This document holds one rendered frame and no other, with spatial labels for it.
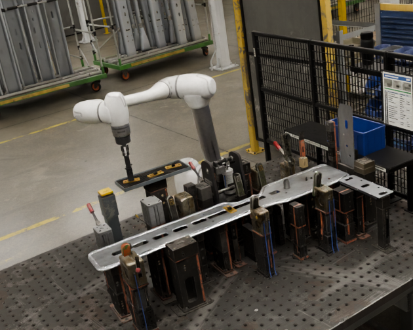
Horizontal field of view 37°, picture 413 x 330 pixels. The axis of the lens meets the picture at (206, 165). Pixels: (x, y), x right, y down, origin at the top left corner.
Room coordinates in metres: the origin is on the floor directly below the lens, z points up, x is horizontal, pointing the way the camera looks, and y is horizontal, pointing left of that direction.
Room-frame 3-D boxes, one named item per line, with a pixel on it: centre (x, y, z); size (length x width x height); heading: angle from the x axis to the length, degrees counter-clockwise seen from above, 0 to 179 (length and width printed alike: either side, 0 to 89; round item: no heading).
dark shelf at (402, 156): (3.25, -0.80, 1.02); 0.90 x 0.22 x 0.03; 26
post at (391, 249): (2.60, -0.80, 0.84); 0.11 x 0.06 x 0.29; 26
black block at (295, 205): (2.64, -0.40, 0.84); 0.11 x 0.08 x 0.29; 26
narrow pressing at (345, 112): (2.98, -0.74, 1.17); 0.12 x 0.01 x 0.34; 26
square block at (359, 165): (2.88, -0.80, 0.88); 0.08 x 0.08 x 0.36; 26
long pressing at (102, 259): (2.66, -0.06, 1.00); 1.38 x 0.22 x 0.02; 116
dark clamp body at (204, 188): (2.84, 0.04, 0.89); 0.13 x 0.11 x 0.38; 26
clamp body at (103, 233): (2.57, 0.52, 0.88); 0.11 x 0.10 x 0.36; 26
